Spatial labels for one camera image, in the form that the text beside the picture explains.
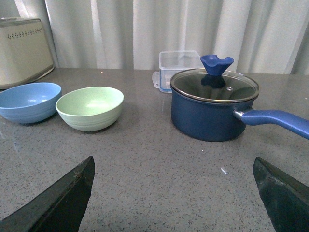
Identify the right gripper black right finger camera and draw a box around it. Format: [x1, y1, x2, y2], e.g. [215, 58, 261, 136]
[253, 157, 309, 232]

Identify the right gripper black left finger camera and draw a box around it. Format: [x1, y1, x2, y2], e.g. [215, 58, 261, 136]
[0, 156, 95, 232]

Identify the green bowl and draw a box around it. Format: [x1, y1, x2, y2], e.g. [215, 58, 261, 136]
[56, 87, 124, 131]

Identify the clear plastic container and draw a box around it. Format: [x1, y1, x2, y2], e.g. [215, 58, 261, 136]
[152, 50, 204, 93]

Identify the cream toaster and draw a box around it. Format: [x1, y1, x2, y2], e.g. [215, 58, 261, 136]
[0, 17, 55, 89]

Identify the blue bowl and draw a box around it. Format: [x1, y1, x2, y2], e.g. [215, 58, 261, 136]
[0, 82, 62, 124]

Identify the glass pot lid blue knob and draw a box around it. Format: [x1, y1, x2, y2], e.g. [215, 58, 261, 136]
[170, 55, 259, 103]

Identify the dark blue saucepan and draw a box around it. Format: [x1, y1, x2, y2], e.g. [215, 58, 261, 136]
[171, 92, 309, 142]

